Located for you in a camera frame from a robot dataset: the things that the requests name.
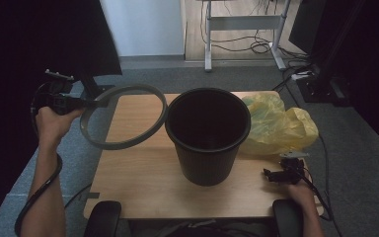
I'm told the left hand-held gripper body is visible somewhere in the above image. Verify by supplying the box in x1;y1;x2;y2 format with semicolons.
34;68;80;117

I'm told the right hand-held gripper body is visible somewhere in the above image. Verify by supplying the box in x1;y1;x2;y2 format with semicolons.
279;151;310;186

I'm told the yellow plastic trash bag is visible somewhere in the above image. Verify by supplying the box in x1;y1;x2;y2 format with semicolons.
240;92;320;157

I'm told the grey bin ring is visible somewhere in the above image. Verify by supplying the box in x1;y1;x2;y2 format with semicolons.
79;83;169;151

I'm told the black trash bin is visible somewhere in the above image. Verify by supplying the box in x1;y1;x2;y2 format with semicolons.
164;87;252;188

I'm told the person's right hand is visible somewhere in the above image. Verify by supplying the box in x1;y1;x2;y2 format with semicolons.
286;179;317;206

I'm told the person's left hand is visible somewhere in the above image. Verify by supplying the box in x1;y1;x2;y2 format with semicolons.
35;107;85;142

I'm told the black metal stand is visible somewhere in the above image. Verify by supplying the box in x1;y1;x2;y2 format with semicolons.
78;70;117;100
296;0;354;107

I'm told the black chair armrest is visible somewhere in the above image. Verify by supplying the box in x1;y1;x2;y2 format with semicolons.
271;198;306;237
83;200;122;237

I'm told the white partition panel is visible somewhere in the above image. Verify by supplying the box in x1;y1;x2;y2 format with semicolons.
99;0;188;57

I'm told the person's lap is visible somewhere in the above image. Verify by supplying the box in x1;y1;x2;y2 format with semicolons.
127;218;274;237

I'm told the black monitor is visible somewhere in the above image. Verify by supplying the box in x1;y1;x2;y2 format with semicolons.
288;0;327;55

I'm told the long black floor cable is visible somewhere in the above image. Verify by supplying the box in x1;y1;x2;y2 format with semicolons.
271;82;332;205

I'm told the right hand-held gripper cable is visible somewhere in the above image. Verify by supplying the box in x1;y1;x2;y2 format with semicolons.
299;169;343;237

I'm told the hand-held gripper cable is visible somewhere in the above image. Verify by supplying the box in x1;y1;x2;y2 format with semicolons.
299;169;343;237
14;81;64;237

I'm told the grey table bracket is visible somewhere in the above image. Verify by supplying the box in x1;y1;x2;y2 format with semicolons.
79;191;101;202

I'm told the left hand-held gripper cable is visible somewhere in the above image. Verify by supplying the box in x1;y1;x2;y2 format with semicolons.
14;81;64;237

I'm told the tangle of black cables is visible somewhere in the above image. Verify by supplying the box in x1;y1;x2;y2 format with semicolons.
199;0;310;61

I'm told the white desk frame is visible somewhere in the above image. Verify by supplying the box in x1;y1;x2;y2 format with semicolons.
196;0;288;73

